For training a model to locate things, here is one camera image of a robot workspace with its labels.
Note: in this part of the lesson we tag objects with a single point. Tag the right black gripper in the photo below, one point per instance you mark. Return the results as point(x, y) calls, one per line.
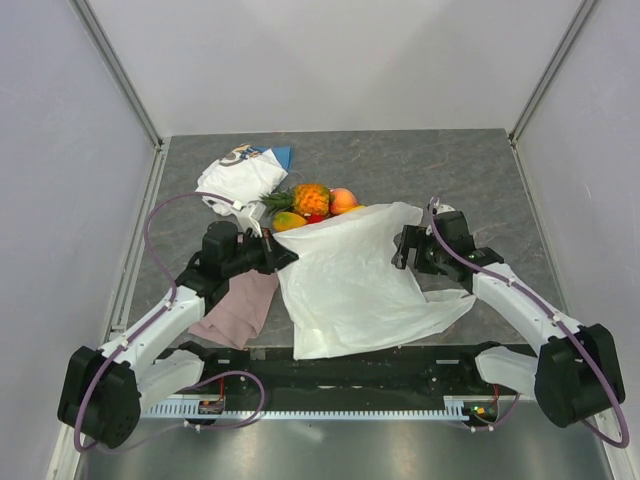
point(415, 237)

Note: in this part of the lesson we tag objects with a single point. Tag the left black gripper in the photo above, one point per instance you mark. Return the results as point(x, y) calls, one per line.
point(275, 255)

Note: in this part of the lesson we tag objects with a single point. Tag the green orange mango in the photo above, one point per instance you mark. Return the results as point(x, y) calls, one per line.
point(284, 221)

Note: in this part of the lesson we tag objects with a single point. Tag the red bell pepper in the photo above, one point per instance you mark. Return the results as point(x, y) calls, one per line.
point(313, 219)

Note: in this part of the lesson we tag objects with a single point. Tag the orange pineapple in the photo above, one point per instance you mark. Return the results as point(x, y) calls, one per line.
point(302, 199)

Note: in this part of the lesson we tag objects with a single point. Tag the white plastic bag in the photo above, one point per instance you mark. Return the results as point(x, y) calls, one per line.
point(343, 294)

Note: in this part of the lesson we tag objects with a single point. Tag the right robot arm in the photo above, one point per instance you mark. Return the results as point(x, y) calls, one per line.
point(573, 372)

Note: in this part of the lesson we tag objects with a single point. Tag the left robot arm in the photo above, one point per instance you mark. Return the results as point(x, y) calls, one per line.
point(106, 390)

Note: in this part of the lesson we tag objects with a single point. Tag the yellow mango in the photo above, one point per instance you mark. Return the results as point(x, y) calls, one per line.
point(355, 208)

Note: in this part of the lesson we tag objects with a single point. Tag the pink cloth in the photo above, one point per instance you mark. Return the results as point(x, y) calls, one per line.
point(241, 314)

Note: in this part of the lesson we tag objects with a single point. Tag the peach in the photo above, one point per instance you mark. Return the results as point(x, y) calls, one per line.
point(341, 201)

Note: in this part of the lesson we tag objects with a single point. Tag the white printed t-shirt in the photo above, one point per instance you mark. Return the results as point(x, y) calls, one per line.
point(246, 173)

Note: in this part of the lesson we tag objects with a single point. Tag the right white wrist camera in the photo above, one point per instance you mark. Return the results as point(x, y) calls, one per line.
point(436, 206)

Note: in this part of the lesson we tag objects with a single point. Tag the black base frame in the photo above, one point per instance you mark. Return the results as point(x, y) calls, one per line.
point(400, 378)

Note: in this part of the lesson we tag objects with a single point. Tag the white slotted cable duct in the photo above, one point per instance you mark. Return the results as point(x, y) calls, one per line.
point(192, 408)

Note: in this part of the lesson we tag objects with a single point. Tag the left aluminium corner post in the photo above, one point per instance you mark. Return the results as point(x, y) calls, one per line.
point(99, 37)

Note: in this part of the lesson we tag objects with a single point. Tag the aluminium corner post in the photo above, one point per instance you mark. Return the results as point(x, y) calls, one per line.
point(99, 37)
point(560, 54)

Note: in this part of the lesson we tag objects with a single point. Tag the right aluminium corner post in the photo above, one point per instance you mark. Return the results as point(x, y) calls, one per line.
point(560, 54)

